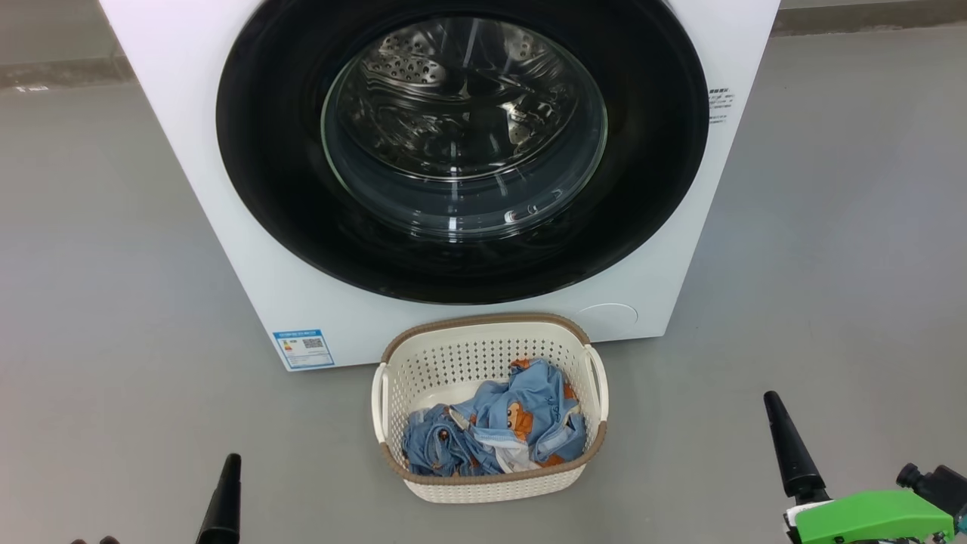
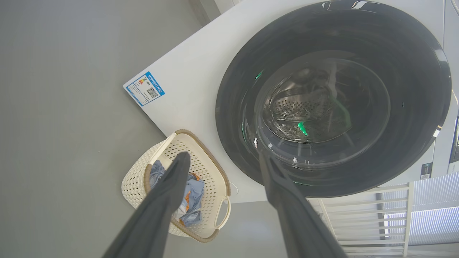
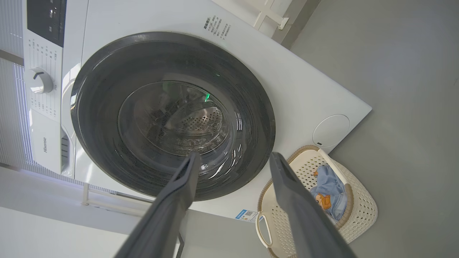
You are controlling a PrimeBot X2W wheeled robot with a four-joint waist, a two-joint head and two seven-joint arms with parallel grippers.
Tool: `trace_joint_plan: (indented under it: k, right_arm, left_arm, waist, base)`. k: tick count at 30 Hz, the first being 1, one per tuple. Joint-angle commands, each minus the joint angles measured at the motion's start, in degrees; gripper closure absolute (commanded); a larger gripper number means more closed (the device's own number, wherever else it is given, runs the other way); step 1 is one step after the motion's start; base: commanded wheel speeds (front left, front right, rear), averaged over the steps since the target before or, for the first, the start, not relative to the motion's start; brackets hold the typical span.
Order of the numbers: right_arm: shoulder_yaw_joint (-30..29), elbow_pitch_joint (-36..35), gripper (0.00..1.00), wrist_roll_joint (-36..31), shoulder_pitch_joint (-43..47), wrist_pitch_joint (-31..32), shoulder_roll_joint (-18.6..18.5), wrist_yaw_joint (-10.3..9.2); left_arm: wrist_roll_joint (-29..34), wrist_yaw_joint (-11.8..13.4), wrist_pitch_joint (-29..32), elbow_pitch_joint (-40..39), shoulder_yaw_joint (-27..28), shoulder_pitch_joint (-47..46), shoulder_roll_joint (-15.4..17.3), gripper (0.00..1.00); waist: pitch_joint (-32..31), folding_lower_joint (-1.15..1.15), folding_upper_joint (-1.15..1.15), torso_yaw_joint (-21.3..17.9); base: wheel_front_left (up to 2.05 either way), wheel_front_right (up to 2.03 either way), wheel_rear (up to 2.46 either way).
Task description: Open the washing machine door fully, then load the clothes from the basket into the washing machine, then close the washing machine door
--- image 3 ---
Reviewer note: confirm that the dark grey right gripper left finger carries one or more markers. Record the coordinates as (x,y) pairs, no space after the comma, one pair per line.
(168,208)

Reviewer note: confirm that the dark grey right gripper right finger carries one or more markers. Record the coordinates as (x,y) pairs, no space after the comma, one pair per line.
(301,215)

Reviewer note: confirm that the blue garment with orange print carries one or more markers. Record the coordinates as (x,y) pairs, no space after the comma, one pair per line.
(331,190)

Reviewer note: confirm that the washing machine door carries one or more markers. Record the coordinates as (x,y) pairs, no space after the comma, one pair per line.
(107,107)

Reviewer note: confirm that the white front-load washing machine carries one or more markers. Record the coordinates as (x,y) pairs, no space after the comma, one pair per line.
(287,79)

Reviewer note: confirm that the white washing machine control knob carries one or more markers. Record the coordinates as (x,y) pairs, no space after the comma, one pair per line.
(38,80)

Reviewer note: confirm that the dark washing machine display panel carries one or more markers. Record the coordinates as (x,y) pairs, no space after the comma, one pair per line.
(46,18)

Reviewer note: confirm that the blue energy label sticker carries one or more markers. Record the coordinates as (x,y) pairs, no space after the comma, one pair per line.
(246,215)

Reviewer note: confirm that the cream perforated laundry basket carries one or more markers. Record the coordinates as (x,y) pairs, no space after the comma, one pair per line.
(362,208)

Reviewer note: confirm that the round white filter cover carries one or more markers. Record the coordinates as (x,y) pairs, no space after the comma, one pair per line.
(330,130)

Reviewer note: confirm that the white detergent drawer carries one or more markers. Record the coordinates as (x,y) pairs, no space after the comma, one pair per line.
(46,143)

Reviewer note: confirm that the printed text notice sticker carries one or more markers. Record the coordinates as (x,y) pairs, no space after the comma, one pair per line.
(217,27)

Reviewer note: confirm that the grey window frame bar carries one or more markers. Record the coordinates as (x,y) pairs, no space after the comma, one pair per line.
(10,57)

